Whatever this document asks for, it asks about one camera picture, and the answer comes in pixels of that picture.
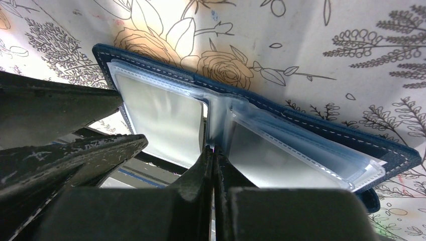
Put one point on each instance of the navy blue card holder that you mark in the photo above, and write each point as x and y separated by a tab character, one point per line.
274	146

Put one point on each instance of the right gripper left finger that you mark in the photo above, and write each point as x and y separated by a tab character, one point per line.
180	211

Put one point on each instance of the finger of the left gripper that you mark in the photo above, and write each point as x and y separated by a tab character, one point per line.
36	112
32	177

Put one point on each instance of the floral patterned table mat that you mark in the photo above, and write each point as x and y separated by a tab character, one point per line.
356	63

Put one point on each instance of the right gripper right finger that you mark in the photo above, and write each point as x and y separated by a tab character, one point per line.
246	212

